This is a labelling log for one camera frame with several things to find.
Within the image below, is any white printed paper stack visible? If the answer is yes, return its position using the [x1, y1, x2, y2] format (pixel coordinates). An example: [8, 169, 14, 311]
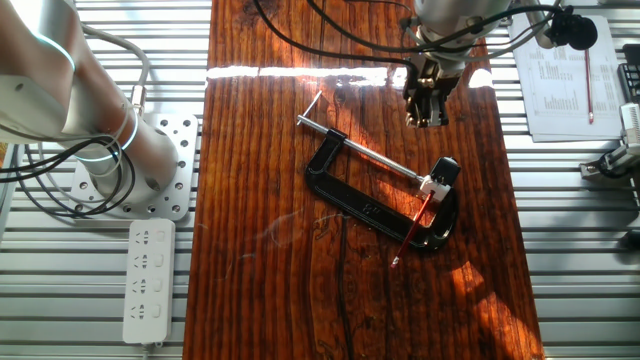
[507, 12, 626, 144]

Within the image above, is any black and white pencil sharpener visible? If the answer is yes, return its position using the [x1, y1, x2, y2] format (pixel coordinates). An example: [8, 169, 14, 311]
[418, 155, 462, 204]

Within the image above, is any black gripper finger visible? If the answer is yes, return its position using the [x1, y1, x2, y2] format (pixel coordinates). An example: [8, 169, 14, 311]
[404, 92, 427, 129]
[428, 94, 450, 128]

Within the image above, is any silver camera with bracket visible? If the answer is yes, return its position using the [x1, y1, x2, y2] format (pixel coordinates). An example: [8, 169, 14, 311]
[579, 102, 640, 181]

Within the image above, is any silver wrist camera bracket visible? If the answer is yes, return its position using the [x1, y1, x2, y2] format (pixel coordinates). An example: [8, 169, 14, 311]
[519, 0, 557, 50]

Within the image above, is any red pencil with eraser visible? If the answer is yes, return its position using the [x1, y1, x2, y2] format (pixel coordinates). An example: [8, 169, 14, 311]
[389, 189, 436, 270]

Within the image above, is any black C-clamp with steel screw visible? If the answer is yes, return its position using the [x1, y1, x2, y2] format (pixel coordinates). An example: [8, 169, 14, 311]
[296, 89, 460, 252]

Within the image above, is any red pen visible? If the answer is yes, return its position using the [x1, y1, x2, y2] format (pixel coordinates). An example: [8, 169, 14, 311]
[583, 48, 596, 125]

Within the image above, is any black keyboard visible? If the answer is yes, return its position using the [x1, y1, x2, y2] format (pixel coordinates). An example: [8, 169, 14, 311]
[617, 43, 640, 104]

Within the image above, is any brown wooden board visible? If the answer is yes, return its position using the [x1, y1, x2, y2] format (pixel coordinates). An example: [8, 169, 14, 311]
[182, 0, 546, 360]

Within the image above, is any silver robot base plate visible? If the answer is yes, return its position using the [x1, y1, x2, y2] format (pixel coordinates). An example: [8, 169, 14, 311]
[69, 112, 200, 222]

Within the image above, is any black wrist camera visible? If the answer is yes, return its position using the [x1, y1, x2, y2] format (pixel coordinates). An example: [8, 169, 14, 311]
[544, 4, 599, 51]

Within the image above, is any thick grey cable with connector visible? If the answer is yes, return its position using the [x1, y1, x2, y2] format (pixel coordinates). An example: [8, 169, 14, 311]
[79, 23, 152, 117]

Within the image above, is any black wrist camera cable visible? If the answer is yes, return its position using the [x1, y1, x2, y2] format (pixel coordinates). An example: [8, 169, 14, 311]
[305, 0, 571, 55]

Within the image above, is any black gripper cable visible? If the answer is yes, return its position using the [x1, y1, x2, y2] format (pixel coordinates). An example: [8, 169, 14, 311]
[251, 0, 419, 71]

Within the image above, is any thin white cable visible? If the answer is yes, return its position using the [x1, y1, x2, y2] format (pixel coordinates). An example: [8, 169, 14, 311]
[19, 107, 139, 214]

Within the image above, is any black base cable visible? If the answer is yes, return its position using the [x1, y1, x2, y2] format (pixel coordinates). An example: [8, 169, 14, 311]
[0, 137, 137, 220]

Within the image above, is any white power strip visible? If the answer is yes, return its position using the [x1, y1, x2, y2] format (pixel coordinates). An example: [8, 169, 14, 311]
[122, 217, 177, 347]

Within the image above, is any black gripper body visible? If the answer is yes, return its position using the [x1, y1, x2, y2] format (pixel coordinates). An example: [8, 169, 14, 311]
[402, 52, 469, 101]

